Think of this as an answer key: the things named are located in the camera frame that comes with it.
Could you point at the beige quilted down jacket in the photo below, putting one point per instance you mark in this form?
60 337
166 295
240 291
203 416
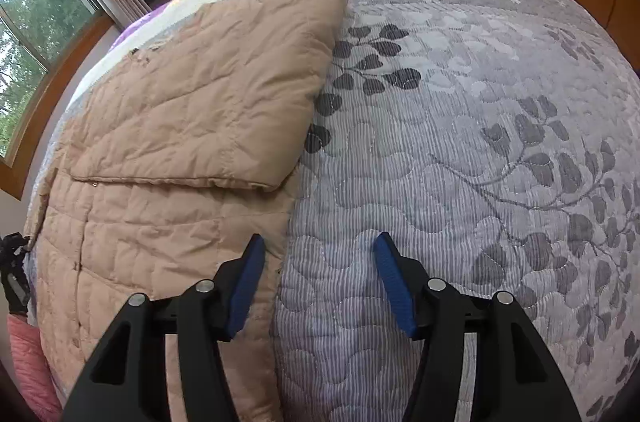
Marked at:
200 102

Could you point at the grey leaf-print bedspread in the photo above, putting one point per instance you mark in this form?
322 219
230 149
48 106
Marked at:
450 152

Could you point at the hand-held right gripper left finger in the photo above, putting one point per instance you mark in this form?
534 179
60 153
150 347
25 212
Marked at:
247 287

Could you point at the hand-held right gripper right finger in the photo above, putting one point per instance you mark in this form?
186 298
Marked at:
395 287

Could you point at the pink knitted clothing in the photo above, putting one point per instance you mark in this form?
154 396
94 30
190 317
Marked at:
30 367

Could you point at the wood-framed window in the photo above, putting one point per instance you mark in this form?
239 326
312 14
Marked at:
30 27

